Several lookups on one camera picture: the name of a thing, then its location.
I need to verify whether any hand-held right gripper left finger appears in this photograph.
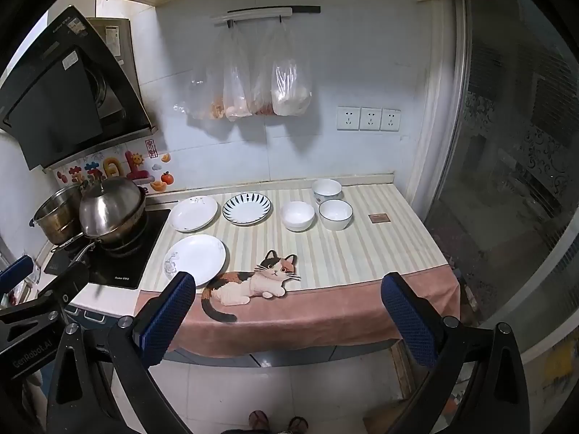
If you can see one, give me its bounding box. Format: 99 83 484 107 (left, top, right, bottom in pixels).
45 271 196 434

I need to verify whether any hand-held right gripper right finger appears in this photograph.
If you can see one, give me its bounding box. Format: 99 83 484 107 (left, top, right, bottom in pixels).
381 272 530 434

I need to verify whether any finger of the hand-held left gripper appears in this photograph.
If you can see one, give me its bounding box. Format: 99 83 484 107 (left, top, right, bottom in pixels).
38 261 91 316
0 255 35 298

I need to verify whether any white bowl with dark rim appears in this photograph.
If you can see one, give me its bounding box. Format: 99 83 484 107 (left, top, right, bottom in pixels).
318 199 354 231

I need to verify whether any brown wooden board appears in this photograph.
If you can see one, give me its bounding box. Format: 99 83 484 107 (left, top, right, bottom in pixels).
391 339 426 399

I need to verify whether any black glass cooktop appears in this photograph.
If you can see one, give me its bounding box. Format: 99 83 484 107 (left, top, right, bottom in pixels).
43 208 172 290

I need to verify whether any steel stockpot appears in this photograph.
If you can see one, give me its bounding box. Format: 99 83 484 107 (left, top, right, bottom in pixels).
29 184 84 246

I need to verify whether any white plate with grey print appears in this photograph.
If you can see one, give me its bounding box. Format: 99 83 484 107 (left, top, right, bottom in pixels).
163 234 227 288

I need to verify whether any striped tablecloth with cat print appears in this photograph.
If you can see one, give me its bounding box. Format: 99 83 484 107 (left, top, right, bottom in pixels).
133 183 462 359

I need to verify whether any steel domed pot lid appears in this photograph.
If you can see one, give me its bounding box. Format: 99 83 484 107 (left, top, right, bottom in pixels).
79 176 146 238

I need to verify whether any white plate with sparse print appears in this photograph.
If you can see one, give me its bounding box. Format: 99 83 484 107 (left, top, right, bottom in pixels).
169 195 219 233

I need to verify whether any kitchen base cabinet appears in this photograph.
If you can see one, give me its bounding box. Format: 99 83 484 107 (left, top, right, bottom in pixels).
63 303 399 412

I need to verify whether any white plate with striped rim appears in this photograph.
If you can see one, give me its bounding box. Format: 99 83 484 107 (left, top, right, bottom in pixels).
222 192 272 226

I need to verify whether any plain white bowl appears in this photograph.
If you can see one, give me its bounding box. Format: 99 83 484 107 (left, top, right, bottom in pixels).
280 201 316 232

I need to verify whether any white bowl with coloured dots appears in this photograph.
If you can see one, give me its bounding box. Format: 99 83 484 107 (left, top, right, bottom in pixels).
312 178 343 206

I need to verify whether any black range hood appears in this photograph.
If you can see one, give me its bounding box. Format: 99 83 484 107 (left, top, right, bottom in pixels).
0 4 155 171

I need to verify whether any clear plastic bag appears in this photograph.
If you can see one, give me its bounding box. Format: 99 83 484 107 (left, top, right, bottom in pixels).
249 22 276 116
270 20 313 117
174 31 227 120
223 25 253 122

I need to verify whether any dark wok with handle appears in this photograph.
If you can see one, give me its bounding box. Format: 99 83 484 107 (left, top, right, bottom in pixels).
50 208 150 265

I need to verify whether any group of colourful wall stickers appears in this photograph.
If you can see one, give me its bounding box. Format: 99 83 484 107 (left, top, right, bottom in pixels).
54 140 175 195

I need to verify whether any white wall socket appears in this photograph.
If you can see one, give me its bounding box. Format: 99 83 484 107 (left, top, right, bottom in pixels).
381 108 402 132
337 107 361 131
360 107 383 131

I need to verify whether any wall hook rail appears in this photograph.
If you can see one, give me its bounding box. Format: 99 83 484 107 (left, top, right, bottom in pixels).
210 5 321 25

